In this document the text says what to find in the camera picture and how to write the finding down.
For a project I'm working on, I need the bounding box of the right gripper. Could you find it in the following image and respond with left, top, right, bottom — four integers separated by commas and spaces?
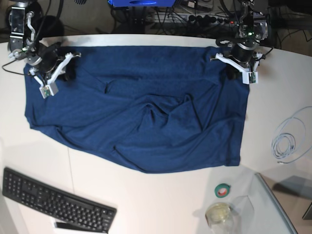
34, 42, 76, 81

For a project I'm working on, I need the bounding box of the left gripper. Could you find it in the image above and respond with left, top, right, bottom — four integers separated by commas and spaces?
226, 42, 259, 80

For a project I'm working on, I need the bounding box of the dark blue t-shirt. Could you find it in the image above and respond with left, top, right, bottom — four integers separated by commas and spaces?
24, 46, 249, 174

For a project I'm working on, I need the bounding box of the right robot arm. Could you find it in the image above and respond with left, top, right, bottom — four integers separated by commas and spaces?
2, 0, 70, 85

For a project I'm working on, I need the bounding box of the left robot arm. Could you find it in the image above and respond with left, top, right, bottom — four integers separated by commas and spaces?
211, 0, 269, 85

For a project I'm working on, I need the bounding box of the black power strip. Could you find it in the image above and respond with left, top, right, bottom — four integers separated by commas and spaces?
188, 15, 235, 27

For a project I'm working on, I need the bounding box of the blue box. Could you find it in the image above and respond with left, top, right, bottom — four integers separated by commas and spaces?
108, 0, 175, 7

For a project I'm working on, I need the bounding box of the green tape roll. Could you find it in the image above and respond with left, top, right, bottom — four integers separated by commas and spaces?
214, 183, 231, 198

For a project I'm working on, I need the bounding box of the black computer keyboard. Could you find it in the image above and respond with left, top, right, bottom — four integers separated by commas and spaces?
2, 167, 117, 234

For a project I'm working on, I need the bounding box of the clear glass jar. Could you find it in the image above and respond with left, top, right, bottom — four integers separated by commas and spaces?
205, 202, 237, 234

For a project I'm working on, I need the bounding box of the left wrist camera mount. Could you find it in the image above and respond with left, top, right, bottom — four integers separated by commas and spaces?
210, 51, 266, 85

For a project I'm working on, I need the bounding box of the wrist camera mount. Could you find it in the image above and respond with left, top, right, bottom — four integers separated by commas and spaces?
29, 52, 81, 98
210, 51, 266, 85

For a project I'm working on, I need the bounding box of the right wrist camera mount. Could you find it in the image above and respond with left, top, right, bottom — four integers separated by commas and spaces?
29, 52, 81, 98

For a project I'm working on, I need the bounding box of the coiled white cable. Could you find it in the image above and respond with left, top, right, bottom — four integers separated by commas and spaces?
271, 106, 312, 164

